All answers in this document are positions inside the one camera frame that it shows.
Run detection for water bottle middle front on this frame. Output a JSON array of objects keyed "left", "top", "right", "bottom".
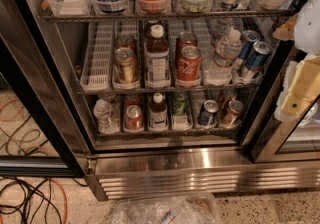
[{"left": 208, "top": 30, "right": 242, "bottom": 86}]

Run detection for green can bottom shelf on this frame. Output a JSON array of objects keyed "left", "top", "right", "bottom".
[{"left": 172, "top": 91, "right": 188, "bottom": 115}]

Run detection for blue pepsi can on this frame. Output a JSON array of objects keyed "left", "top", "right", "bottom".
[{"left": 197, "top": 100, "right": 219, "bottom": 126}]

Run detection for empty white tray middle shelf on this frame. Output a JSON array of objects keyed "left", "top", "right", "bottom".
[{"left": 80, "top": 22, "right": 114, "bottom": 93}]

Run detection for red can bottom rear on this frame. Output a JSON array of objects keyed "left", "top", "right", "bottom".
[{"left": 124, "top": 94, "right": 141, "bottom": 107}]

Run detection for tea bottle middle front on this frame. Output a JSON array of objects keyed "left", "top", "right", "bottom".
[{"left": 145, "top": 25, "right": 169, "bottom": 83}]

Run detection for blue red bull can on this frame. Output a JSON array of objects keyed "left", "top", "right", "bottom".
[
  {"left": 233, "top": 30, "right": 260, "bottom": 71},
  {"left": 240, "top": 41, "right": 271, "bottom": 79}
]

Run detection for gold can middle front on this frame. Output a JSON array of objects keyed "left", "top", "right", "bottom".
[{"left": 114, "top": 48, "right": 137, "bottom": 84}]

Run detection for water bottle middle rear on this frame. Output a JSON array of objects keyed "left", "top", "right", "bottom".
[{"left": 212, "top": 18, "right": 233, "bottom": 46}]

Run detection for coca cola can middle front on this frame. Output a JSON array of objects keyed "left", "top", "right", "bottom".
[{"left": 176, "top": 46, "right": 201, "bottom": 82}]

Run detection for black and orange floor cables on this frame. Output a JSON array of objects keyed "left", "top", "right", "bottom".
[{"left": 0, "top": 176, "right": 88, "bottom": 224}]

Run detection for gold can bottom front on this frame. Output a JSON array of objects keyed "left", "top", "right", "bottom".
[{"left": 220, "top": 100, "right": 244, "bottom": 127}]

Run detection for clear plastic bin of bottles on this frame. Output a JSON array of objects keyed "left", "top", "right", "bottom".
[{"left": 108, "top": 192, "right": 221, "bottom": 224}]

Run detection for gold can middle rear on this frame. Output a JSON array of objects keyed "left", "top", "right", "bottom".
[{"left": 116, "top": 34, "right": 136, "bottom": 51}]

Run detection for red can bottom front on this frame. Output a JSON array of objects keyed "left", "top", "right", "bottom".
[{"left": 125, "top": 105, "right": 143, "bottom": 131}]

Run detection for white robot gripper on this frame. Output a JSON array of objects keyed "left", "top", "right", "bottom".
[{"left": 273, "top": 0, "right": 320, "bottom": 122}]

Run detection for blue red bull can front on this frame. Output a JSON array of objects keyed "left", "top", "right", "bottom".
[{"left": 240, "top": 41, "right": 271, "bottom": 79}]

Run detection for blue red bull can rear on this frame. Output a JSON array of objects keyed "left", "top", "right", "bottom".
[{"left": 233, "top": 30, "right": 260, "bottom": 71}]

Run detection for tea bottle bottom shelf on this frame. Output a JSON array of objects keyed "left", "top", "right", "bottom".
[{"left": 149, "top": 92, "right": 167, "bottom": 131}]

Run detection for water bottle bottom shelf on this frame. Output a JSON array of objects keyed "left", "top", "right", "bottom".
[{"left": 93, "top": 99, "right": 120, "bottom": 135}]

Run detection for gold can bottom rear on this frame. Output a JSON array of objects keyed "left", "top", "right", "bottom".
[{"left": 217, "top": 88, "right": 237, "bottom": 108}]

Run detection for open fridge glass door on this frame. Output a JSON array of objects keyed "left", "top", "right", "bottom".
[{"left": 0, "top": 0, "right": 94, "bottom": 177}]

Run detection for coca cola can middle rear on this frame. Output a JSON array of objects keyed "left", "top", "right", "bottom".
[{"left": 176, "top": 31, "right": 198, "bottom": 54}]

